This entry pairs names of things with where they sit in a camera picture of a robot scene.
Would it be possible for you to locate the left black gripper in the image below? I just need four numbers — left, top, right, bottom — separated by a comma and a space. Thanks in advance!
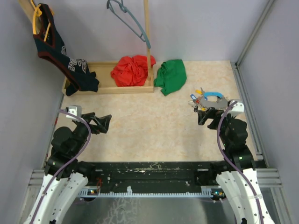
71, 112, 111, 155

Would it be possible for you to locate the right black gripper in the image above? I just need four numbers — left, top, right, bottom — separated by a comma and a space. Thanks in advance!
197, 106, 236, 147

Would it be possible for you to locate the bunch of coloured keys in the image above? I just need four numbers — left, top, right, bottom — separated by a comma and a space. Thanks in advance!
188, 88, 207, 112

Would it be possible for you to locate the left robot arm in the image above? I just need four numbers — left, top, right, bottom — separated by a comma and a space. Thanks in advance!
25, 107, 112, 224

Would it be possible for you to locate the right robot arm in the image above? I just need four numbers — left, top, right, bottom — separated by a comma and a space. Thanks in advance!
194, 100, 274, 224

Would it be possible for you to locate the green crumpled cloth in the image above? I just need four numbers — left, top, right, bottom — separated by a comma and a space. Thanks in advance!
154, 59, 187, 96

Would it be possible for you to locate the wooden tray rack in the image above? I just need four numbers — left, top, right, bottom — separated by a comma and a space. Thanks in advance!
18, 0, 155, 95

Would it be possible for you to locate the navy blue tank top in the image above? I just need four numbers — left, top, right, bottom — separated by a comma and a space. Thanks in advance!
33, 4, 100, 96

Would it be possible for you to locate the red crumpled cloth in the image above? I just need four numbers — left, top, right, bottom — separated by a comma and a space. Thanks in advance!
110, 55, 148, 87

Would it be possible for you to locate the grey-blue clothes hanger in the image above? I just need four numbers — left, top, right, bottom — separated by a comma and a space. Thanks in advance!
107, 0, 151, 49

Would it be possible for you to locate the yellow clothes hanger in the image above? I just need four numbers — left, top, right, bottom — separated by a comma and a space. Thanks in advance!
29, 0, 51, 42

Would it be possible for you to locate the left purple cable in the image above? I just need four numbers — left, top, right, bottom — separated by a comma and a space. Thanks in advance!
29, 109, 92, 224

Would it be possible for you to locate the purple cable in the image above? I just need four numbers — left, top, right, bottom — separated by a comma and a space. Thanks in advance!
29, 109, 92, 224
216, 100, 265, 224

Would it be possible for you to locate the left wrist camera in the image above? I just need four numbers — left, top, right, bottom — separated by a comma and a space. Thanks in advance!
66, 105, 82, 121

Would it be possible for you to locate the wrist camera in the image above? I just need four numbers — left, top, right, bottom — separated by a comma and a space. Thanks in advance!
228, 99, 244, 117
66, 105, 82, 121

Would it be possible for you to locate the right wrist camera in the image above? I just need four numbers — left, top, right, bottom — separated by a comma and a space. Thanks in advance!
228, 99, 244, 117

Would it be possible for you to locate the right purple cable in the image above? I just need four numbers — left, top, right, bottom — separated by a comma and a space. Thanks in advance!
216, 100, 265, 224

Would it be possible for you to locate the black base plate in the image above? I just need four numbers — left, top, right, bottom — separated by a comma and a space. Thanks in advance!
87, 161, 217, 194

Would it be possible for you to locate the grey cable duct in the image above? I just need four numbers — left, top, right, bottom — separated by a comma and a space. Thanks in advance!
77, 186, 214, 198

